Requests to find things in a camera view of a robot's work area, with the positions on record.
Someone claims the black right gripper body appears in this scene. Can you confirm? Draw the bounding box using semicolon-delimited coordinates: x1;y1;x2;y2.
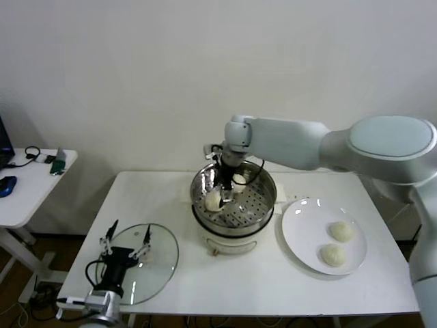
214;160;240;189

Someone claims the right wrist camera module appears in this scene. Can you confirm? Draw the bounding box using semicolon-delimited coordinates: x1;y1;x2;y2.
203;143;223;161

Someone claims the black floor power strip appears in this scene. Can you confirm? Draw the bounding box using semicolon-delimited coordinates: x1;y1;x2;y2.
29;285;57;310

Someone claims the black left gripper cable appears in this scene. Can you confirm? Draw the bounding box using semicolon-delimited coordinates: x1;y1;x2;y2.
85;260;107;291

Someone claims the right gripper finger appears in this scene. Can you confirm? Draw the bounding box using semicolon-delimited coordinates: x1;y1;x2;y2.
220;185;237;210

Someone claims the black looped thin cable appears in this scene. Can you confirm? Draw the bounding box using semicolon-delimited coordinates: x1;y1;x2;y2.
2;146;42;170

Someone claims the white side table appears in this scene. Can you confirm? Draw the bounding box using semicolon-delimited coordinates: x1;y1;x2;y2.
0;148;79;305

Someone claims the perforated steel steamer basket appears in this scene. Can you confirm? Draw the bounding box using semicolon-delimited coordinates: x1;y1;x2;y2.
190;160;277;236

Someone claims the green circuit board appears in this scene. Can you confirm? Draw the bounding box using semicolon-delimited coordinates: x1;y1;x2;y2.
50;159;66;178

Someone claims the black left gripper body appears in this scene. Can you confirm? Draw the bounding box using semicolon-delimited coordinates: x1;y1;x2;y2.
101;245;141;292

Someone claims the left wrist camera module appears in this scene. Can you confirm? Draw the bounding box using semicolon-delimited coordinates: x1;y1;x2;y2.
55;296;87;319

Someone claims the blue computer mouse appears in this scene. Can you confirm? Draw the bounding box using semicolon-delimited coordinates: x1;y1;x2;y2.
0;176;18;198

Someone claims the large white round plate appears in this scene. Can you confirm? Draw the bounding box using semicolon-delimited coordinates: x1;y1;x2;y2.
281;198;368;275

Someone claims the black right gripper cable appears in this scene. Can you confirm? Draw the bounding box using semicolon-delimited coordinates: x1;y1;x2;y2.
210;145;266;187

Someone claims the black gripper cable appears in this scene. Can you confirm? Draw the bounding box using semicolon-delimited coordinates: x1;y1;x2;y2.
85;260;107;291
210;145;266;187

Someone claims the round glass pot lid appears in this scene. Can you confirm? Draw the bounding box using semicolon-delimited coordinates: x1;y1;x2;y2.
96;223;180;306

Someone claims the black laptop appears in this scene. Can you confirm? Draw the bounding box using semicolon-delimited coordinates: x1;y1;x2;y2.
0;114;16;170

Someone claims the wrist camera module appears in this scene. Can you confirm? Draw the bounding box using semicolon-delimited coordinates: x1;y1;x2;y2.
55;296;87;319
203;143;223;161

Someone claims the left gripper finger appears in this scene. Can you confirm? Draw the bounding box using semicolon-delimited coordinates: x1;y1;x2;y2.
99;219;119;256
128;224;154;260

